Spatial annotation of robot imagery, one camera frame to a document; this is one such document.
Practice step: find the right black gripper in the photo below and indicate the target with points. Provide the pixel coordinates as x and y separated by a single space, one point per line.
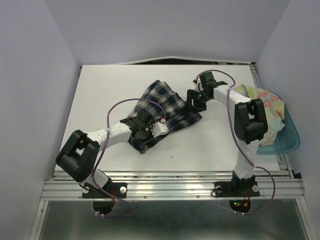
191 94

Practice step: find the navy plaid skirt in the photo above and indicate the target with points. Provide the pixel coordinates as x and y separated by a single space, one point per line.
160 101

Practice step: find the pastel tie-dye skirt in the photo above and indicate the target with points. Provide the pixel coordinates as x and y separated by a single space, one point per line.
274 110

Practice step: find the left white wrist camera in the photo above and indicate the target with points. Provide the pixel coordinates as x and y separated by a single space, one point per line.
159 129

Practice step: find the teal plastic bin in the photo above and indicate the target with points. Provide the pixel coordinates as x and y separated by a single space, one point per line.
286 141

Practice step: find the aluminium frame rails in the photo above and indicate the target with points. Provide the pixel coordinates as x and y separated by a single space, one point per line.
169 187

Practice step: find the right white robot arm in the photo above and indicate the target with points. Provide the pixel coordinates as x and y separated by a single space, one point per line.
248 124

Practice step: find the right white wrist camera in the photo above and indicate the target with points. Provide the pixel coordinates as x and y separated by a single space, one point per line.
198 86

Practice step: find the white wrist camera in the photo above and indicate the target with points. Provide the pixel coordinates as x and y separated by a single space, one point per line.
159 129
198 86

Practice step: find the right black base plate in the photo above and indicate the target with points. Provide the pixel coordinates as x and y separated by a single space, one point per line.
228 189

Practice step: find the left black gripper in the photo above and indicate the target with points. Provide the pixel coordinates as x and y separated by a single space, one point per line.
141 142

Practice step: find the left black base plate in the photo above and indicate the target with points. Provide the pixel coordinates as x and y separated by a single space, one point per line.
117 189

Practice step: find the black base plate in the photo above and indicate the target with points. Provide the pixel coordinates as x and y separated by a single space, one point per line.
117 189
228 189

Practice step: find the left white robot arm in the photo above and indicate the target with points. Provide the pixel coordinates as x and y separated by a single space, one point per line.
79 154

